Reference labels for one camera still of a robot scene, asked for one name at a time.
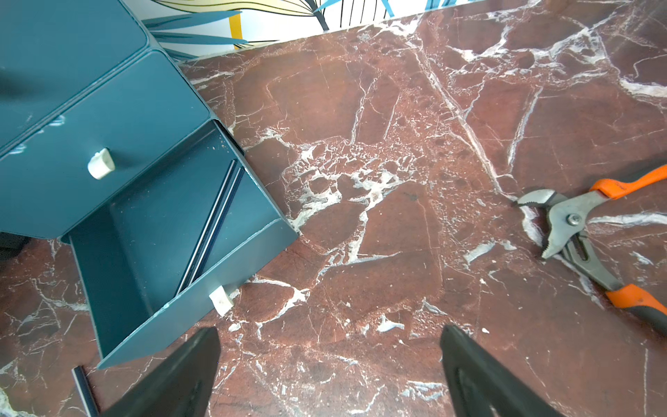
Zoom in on teal three-drawer cabinet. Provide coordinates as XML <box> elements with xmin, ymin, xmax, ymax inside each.
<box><xmin>0</xmin><ymin>0</ymin><xmax>215</xmax><ymax>241</ymax></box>

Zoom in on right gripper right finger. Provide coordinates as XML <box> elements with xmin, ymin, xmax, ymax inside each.
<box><xmin>439</xmin><ymin>325</ymin><xmax>560</xmax><ymax>416</ymax></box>

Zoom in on orange handled pliers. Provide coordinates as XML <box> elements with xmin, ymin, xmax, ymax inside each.
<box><xmin>515</xmin><ymin>163</ymin><xmax>667</xmax><ymax>337</ymax></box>

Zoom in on teal top drawer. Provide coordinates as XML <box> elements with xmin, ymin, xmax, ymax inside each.
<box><xmin>1</xmin><ymin>1</ymin><xmax>149</xmax><ymax>150</ymax></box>

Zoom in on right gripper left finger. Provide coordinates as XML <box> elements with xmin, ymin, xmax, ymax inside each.
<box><xmin>102</xmin><ymin>327</ymin><xmax>221</xmax><ymax>416</ymax></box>

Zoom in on teal drawer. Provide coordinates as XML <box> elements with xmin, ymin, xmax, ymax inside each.
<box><xmin>1</xmin><ymin>1</ymin><xmax>149</xmax><ymax>150</ymax></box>
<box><xmin>1</xmin><ymin>50</ymin><xmax>210</xmax><ymax>239</ymax></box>
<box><xmin>67</xmin><ymin>120</ymin><xmax>297</xmax><ymax>368</ymax></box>

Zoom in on teal bottom drawer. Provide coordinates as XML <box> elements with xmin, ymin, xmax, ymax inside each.
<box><xmin>67</xmin><ymin>120</ymin><xmax>297</xmax><ymax>368</ymax></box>

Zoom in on black pencil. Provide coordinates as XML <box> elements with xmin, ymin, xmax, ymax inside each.
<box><xmin>175</xmin><ymin>159</ymin><xmax>236</xmax><ymax>295</ymax></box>
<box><xmin>71</xmin><ymin>366</ymin><xmax>99</xmax><ymax>417</ymax></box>
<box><xmin>189</xmin><ymin>161</ymin><xmax>245</xmax><ymax>283</ymax></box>

